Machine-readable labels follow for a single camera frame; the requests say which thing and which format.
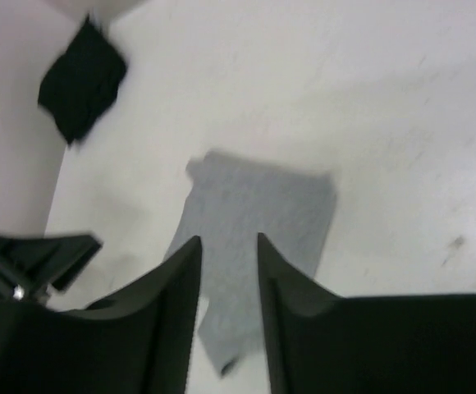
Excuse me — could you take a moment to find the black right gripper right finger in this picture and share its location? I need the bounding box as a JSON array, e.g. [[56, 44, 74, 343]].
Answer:
[[257, 234, 476, 393]]

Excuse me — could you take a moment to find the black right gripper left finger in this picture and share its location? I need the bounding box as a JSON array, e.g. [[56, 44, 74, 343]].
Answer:
[[0, 236, 202, 393]]

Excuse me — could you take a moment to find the grey tank top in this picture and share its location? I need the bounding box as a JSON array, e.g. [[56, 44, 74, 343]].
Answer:
[[166, 151, 336, 376]]

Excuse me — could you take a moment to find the folded black tank top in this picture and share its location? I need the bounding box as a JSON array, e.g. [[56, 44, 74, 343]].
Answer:
[[38, 16, 128, 146]]

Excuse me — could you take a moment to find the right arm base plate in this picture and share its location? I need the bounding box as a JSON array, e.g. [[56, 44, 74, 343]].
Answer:
[[0, 233, 103, 304]]

